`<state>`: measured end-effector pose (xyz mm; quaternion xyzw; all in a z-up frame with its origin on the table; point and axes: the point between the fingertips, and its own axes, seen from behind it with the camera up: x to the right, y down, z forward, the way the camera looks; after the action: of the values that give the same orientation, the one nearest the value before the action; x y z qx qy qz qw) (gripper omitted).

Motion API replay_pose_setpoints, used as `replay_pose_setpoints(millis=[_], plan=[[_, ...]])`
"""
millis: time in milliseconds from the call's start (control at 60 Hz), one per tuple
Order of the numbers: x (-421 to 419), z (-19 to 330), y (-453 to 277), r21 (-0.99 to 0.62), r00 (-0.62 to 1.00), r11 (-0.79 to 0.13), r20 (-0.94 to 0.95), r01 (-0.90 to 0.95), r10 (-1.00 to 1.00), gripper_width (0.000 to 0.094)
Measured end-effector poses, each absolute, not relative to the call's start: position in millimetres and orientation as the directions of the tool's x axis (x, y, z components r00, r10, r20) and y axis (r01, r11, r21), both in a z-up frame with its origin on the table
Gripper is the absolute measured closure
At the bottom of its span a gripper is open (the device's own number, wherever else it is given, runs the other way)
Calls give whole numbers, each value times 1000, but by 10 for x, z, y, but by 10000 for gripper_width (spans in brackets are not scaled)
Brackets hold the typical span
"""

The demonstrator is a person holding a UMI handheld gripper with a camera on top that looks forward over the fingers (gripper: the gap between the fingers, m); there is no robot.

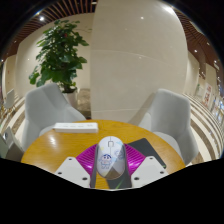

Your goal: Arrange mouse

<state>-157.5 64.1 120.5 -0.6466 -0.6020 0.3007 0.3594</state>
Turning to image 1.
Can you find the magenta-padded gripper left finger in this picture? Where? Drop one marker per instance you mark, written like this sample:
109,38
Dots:
75,168

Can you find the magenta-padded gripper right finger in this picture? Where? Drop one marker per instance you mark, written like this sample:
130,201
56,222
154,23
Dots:
146,168

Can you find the white cartoon-print computer mouse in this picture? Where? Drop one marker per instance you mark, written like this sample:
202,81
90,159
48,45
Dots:
110,156

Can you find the black mouse pad green lines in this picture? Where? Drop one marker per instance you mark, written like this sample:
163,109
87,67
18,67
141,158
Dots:
146,148

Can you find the white power strip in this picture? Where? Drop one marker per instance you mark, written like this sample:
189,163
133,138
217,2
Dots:
76,127

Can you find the grey shell armchair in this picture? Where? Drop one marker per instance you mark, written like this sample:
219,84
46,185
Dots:
45,106
171,116

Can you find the white chair wooden legs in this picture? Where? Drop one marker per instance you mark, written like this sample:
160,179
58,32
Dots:
10,98

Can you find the red and white standing sign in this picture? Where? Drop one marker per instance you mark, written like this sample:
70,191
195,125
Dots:
207,94

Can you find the tall green potted plant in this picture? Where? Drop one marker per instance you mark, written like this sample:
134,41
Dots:
60,56

